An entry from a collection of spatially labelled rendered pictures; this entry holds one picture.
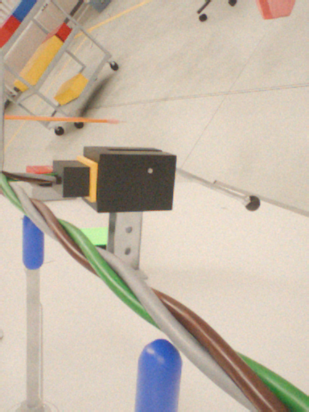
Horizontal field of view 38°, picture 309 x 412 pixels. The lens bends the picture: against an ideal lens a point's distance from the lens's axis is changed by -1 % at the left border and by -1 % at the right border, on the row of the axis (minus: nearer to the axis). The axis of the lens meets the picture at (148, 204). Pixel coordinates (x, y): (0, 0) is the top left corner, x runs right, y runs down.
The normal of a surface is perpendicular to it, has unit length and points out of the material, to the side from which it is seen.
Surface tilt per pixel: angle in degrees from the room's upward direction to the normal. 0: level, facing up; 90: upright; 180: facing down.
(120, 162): 88
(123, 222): 88
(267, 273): 54
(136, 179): 88
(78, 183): 89
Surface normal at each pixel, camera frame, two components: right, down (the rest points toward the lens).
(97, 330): 0.07, -0.97
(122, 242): 0.39, 0.24
